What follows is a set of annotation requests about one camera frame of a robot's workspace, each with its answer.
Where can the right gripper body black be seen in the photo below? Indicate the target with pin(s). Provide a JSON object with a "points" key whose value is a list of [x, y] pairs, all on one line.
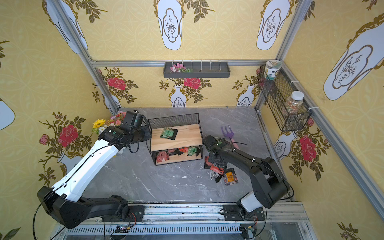
{"points": [[208, 142]]}

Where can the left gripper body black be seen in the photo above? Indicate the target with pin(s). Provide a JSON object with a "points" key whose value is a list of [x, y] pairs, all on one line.
{"points": [[143, 132]]}

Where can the green tea bag shelf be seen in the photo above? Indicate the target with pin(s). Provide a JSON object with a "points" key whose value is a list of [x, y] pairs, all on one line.
{"points": [[193, 151]]}

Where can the black red tea bag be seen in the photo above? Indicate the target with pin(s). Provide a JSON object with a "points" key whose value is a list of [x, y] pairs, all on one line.
{"points": [[217, 170]]}

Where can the silver black tea bag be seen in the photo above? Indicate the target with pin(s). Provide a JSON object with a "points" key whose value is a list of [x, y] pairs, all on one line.
{"points": [[215, 176]]}

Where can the green grape oolong tea bag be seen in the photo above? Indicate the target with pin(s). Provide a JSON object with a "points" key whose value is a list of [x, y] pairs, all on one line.
{"points": [[169, 133]]}

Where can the orange label tea bag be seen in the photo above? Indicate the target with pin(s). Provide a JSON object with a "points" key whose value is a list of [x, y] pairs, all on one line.
{"points": [[230, 177]]}

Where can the red tea bag shelf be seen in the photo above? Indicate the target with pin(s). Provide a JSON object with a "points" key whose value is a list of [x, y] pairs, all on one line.
{"points": [[162, 156]]}

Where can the black wire two-tier shelf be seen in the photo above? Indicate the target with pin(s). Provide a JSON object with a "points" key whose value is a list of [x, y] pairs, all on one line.
{"points": [[189, 135]]}

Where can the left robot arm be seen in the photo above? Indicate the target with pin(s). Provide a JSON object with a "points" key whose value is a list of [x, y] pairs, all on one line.
{"points": [[64, 201]]}

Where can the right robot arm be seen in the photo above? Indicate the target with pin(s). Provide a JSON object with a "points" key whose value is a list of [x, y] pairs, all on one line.
{"points": [[267, 180]]}

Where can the purple garden fork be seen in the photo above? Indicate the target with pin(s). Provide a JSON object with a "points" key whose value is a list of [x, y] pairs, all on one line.
{"points": [[228, 133]]}

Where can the flower bouquet white fence planter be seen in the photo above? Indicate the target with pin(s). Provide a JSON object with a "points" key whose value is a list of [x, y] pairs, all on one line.
{"points": [[114, 121]]}

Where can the pink flowers in tray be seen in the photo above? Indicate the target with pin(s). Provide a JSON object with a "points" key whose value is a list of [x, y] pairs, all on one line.
{"points": [[179, 68]]}

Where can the glass jar white lid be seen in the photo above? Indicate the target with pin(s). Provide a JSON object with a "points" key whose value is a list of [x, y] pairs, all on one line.
{"points": [[294, 101]]}

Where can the green label jar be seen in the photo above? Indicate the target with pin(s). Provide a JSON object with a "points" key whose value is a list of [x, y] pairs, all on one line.
{"points": [[272, 69]]}

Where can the small circuit board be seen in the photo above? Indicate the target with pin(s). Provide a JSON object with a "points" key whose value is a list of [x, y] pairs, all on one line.
{"points": [[122, 229]]}

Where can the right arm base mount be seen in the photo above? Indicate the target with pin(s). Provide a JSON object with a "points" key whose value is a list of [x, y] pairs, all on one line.
{"points": [[238, 213]]}

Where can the dark wall tray shelf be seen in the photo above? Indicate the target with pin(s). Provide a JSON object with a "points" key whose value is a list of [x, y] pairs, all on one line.
{"points": [[200, 69]]}

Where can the black wire wall basket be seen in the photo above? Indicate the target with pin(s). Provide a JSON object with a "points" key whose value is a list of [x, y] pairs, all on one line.
{"points": [[276, 93]]}

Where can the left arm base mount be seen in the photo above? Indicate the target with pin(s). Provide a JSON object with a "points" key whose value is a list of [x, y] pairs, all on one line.
{"points": [[133, 214]]}

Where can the aluminium rail front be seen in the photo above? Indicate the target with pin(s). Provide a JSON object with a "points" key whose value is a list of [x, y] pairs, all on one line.
{"points": [[195, 213]]}

